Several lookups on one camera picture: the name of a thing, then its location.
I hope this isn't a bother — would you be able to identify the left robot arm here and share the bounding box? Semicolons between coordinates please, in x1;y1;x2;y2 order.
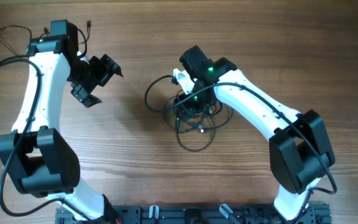
0;20;123;223

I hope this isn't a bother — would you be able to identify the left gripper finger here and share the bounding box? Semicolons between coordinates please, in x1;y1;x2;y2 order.
102;54;123;77
71;83;102;108

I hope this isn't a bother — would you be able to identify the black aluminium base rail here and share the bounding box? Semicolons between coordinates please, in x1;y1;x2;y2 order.
55;203;332;224

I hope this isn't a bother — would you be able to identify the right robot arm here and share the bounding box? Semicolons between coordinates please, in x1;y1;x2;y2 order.
172;45;337;223

